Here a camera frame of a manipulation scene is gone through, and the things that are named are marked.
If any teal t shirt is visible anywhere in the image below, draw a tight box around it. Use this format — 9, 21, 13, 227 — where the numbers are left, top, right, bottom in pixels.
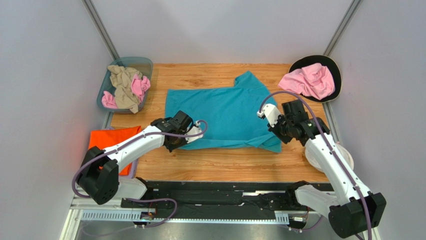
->
165, 71, 282, 153

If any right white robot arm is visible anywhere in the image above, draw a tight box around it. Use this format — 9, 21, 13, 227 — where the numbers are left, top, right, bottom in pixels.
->
257, 100, 387, 239

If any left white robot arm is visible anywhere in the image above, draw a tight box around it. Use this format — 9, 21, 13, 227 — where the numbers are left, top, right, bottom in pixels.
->
71, 110, 203, 205

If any pink t shirt on tray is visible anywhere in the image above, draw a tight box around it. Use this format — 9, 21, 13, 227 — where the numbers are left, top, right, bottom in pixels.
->
277, 63, 336, 100

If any pink t shirt in bin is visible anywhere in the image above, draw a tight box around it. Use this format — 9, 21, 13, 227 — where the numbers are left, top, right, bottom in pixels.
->
101, 74, 151, 113

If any white mesh basket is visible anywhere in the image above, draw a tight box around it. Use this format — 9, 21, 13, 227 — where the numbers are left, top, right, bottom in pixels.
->
304, 142, 354, 173

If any translucent grey plastic bin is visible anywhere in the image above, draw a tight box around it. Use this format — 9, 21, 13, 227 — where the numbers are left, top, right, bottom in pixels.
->
96, 57, 154, 114

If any black round tray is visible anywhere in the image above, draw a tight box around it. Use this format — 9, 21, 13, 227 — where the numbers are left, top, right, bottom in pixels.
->
288, 55, 342, 103

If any beige t shirt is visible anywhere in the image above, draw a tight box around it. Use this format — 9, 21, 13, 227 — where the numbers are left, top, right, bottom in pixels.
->
107, 65, 143, 114

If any folded orange t shirt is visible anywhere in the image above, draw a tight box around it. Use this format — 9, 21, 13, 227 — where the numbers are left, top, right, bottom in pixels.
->
88, 126, 142, 178

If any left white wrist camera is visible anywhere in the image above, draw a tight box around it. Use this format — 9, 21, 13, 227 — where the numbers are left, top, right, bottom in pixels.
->
185, 120, 204, 144

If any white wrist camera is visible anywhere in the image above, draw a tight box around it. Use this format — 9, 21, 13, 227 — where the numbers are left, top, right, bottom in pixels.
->
257, 103, 281, 128
185, 120, 204, 144

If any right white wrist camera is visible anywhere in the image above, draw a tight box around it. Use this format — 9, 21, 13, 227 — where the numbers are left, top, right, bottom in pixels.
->
257, 103, 281, 128

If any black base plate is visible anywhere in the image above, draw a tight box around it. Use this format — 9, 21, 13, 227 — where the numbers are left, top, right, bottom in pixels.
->
120, 181, 313, 220

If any aluminium frame rail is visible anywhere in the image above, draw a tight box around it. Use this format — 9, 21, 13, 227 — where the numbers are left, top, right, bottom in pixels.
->
59, 187, 382, 240

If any right aluminium wall profile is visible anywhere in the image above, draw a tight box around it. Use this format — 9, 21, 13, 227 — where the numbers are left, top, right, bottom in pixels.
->
323, 0, 363, 57

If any aluminium wall profile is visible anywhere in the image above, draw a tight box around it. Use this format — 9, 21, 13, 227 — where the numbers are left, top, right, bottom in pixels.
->
82, 0, 120, 60
323, 0, 363, 57

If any left aluminium wall profile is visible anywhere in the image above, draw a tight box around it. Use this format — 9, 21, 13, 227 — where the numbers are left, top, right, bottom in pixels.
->
82, 0, 120, 60

